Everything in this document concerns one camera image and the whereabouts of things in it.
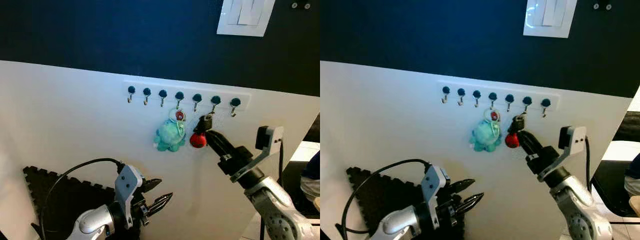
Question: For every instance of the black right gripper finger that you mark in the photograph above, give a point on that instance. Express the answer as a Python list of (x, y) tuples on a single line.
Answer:
[(221, 141), (533, 142), (528, 148), (216, 147)]

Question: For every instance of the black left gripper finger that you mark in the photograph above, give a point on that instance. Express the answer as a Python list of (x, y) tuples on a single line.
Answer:
[(462, 185), (470, 202), (151, 185), (159, 202)]

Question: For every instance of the key bunch with red fob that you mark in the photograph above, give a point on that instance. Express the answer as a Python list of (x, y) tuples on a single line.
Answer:
[(198, 140), (512, 140)]

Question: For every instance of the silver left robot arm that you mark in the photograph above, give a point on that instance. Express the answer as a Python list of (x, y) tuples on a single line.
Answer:
[(92, 222), (402, 224)]

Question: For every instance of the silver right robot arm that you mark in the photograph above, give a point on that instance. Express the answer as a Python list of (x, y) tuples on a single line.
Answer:
[(580, 210), (272, 205)]

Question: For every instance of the dark knob metal hook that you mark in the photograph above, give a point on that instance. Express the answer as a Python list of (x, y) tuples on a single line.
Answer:
[(476, 94), (527, 100), (509, 98), (445, 90), (131, 90), (215, 99), (492, 96), (235, 102), (146, 92), (197, 97), (545, 102), (461, 92), (179, 95), (162, 93)]

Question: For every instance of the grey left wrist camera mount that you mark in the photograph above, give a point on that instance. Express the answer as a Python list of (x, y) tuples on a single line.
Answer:
[(434, 186), (127, 185)]

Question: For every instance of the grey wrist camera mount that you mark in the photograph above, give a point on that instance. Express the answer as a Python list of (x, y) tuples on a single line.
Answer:
[(127, 185), (578, 137), (434, 186), (275, 136)]

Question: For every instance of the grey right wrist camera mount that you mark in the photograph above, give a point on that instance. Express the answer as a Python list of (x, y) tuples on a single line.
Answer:
[(275, 136), (578, 137)]

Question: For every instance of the white hook rail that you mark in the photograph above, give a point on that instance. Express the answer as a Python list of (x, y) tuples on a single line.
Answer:
[(150, 85), (465, 86)]

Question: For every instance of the white light switch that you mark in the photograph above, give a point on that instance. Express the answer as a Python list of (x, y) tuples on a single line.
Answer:
[(245, 17), (550, 17)]

